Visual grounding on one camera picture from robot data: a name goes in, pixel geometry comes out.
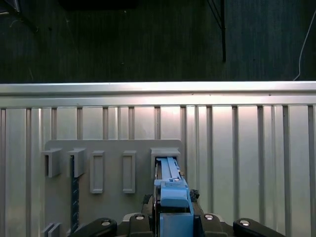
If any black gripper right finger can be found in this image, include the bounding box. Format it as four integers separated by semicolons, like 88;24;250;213
189;189;287;237

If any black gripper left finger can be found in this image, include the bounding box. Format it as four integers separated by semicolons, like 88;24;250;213
67;194;156;237

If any hard disk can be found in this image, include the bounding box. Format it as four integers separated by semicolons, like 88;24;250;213
153;157;198;237

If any grey parts rack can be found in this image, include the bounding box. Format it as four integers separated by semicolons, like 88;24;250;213
40;139;188;237

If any white floor cable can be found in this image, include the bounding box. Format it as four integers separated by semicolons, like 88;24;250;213
293;13;316;81

